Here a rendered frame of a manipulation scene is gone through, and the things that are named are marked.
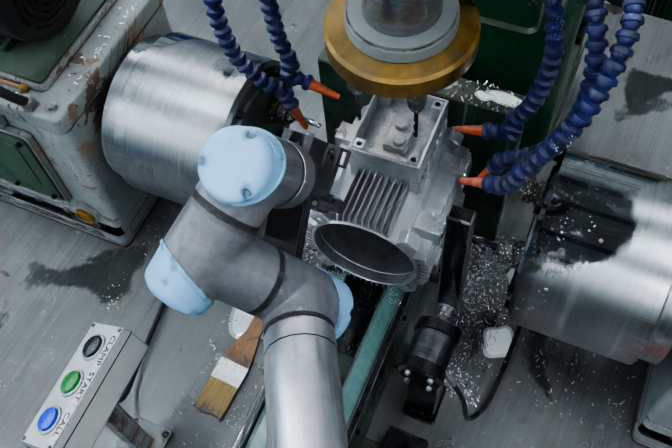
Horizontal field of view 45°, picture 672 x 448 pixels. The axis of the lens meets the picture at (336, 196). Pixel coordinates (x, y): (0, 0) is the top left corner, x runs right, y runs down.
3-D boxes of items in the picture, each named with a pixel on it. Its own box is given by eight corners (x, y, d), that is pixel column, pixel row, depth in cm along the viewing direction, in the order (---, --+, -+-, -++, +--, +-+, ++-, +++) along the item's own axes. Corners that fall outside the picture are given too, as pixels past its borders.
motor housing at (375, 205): (356, 161, 132) (351, 88, 116) (467, 196, 127) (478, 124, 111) (307, 264, 123) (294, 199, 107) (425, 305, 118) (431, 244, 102)
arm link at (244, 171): (173, 181, 76) (221, 104, 75) (219, 188, 86) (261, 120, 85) (237, 228, 74) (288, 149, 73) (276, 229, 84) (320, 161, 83)
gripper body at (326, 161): (355, 153, 100) (330, 141, 88) (333, 219, 100) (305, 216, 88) (299, 134, 101) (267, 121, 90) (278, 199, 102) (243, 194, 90)
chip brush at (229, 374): (258, 297, 134) (257, 295, 133) (284, 309, 132) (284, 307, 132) (193, 407, 125) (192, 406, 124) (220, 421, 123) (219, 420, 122)
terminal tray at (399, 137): (378, 111, 118) (377, 80, 112) (448, 132, 115) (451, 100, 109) (347, 176, 113) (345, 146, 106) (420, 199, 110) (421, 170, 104)
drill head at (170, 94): (137, 77, 145) (93, -29, 124) (322, 135, 136) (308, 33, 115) (60, 186, 134) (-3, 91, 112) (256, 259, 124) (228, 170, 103)
